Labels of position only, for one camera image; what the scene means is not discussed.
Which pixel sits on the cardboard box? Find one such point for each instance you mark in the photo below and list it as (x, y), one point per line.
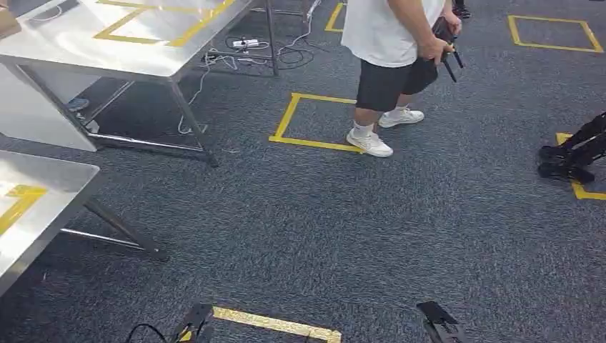
(8, 23)

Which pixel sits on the white board panel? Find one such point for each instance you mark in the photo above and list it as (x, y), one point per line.
(38, 113)

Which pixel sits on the black robot leg pair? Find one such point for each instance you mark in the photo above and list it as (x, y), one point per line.
(568, 161)

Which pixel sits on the yellow table tape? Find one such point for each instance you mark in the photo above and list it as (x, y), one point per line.
(199, 26)

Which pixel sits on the white power strip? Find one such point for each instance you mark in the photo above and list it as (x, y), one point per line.
(245, 43)

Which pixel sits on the black right robot foot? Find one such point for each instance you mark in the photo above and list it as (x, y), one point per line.
(435, 315)

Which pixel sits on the steel table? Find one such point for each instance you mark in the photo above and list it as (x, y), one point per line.
(57, 189)
(71, 47)

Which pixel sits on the yellow floor tape square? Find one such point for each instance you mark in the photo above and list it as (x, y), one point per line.
(554, 46)
(587, 195)
(312, 144)
(335, 16)

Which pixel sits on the black left robot foot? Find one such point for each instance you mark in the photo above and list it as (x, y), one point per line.
(196, 315)

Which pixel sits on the person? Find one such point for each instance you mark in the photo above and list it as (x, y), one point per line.
(388, 28)

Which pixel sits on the black robot foot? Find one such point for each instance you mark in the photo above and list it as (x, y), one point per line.
(196, 315)
(435, 315)

